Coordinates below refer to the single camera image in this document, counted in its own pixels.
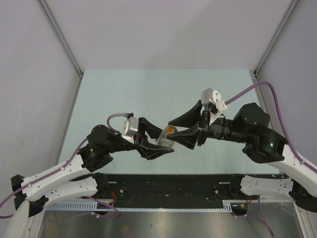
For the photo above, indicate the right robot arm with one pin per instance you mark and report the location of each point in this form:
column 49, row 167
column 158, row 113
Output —
column 262, row 145

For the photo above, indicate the left aluminium frame post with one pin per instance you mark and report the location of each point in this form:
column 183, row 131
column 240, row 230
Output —
column 51, row 19

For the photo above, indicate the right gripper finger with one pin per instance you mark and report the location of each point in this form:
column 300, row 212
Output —
column 189, row 118
column 187, row 138

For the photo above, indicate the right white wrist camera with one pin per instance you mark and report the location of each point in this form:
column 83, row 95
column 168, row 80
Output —
column 213, row 102

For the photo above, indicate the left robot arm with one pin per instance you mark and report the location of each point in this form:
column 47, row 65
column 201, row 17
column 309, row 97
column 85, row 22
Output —
column 78, row 176

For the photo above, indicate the white bottle cap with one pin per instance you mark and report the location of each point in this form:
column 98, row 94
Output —
column 170, row 129

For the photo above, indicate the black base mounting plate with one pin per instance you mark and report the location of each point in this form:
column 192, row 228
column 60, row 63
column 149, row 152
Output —
column 172, row 191

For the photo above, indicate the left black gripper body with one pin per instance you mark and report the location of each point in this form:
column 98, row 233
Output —
column 138, row 142

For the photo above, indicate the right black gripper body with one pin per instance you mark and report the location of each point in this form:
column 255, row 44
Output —
column 207, row 131

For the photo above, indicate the right aluminium frame post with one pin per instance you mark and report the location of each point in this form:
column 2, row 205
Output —
column 292, row 7

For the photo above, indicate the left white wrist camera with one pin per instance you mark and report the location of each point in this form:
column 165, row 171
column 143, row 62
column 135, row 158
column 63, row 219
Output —
column 130, row 128

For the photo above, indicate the clear pill bottle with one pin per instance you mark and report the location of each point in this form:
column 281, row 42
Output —
column 164, row 141

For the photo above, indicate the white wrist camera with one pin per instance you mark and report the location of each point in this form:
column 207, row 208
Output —
column 213, row 102
column 130, row 128

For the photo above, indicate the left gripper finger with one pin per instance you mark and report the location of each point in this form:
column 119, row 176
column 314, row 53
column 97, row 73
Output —
column 144, row 126
column 153, row 151

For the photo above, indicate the aluminium frame post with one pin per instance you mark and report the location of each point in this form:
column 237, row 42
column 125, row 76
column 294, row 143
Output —
column 292, row 7
column 51, row 19

